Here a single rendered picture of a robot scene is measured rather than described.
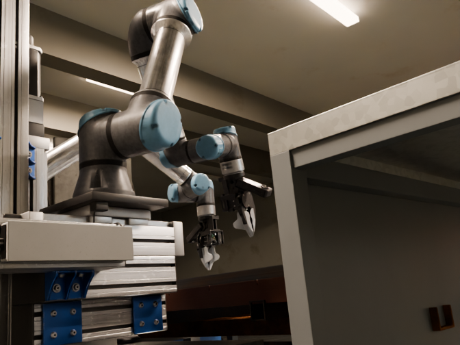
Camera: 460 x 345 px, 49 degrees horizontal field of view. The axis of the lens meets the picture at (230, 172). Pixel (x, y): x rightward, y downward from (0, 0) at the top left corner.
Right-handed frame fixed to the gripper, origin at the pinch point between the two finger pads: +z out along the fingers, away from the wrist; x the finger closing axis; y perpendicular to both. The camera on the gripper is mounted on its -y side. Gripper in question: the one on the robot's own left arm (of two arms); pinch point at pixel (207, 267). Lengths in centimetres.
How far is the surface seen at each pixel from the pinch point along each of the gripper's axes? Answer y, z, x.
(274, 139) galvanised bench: 101, -12, -75
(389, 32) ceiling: -41, -229, 309
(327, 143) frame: 110, -9, -74
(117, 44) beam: -203, -221, 98
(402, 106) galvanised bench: 123, -10, -75
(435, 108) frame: 127, -9, -74
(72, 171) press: -361, -144, 136
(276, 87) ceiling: -193, -229, 316
